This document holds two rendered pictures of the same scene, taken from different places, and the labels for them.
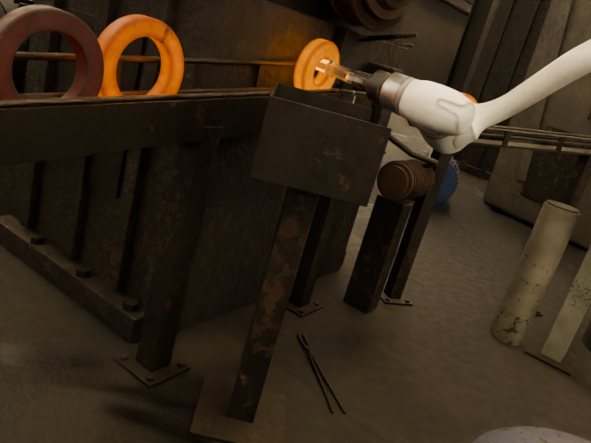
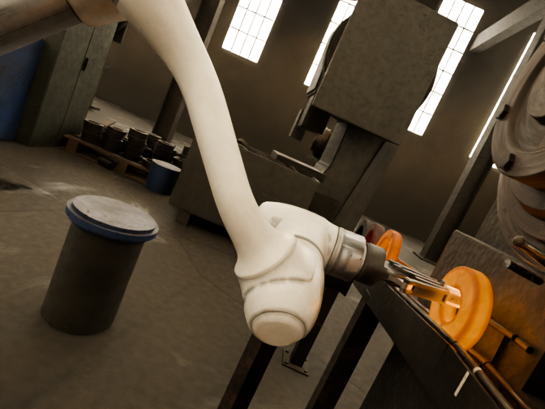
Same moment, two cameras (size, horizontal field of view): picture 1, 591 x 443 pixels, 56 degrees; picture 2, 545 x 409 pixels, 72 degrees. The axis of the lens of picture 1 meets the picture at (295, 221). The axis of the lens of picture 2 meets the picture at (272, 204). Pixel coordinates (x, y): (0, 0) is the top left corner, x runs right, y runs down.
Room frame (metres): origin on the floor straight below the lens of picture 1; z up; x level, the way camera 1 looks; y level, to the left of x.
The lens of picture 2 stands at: (1.88, -0.63, 0.89)
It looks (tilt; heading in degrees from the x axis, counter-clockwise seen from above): 9 degrees down; 150
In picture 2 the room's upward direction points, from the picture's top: 24 degrees clockwise
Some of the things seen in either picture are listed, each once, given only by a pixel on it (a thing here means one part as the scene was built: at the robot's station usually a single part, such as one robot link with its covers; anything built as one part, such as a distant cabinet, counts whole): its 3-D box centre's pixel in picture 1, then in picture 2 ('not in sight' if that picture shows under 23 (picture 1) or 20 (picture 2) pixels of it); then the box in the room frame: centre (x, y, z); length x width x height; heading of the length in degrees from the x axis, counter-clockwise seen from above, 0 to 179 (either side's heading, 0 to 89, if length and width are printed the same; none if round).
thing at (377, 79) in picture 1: (371, 83); (381, 269); (1.41, -0.09, 0.76); 0.09 x 0.08 x 0.07; 60
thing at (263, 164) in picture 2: not in sight; (246, 190); (-1.08, 0.78, 0.39); 1.03 x 0.83 x 0.79; 63
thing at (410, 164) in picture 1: (387, 235); not in sight; (1.85, -0.32, 0.27); 0.22 x 0.13 x 0.53; 149
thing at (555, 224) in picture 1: (533, 273); not in sight; (1.89, -0.85, 0.26); 0.12 x 0.12 x 0.52
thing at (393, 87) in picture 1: (397, 93); (345, 255); (1.37, -0.15, 0.75); 0.09 x 0.06 x 0.09; 150
